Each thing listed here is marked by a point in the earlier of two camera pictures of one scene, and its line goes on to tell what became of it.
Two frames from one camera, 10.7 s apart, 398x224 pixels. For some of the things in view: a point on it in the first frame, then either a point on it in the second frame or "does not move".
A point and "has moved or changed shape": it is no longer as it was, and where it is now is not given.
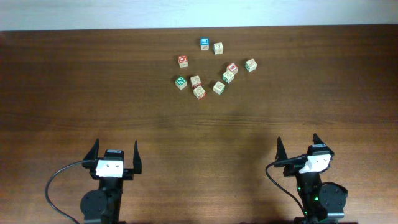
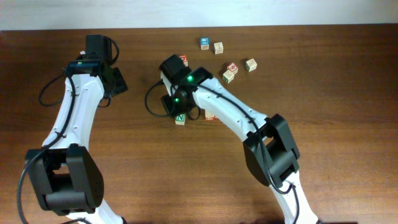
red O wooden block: x=183 y=61 does not move
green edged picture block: x=228 y=76 does not move
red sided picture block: x=199 y=93 has moved or changed shape
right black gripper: x=281 y=158 to x=173 y=109
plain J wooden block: x=218 y=48 does not move
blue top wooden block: x=204 y=43 does not move
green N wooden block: x=181 y=83 has moved or changed shape
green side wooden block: x=250 y=65 does not move
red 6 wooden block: x=232 y=67 does not move
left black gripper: x=128 y=173 to x=120 y=86
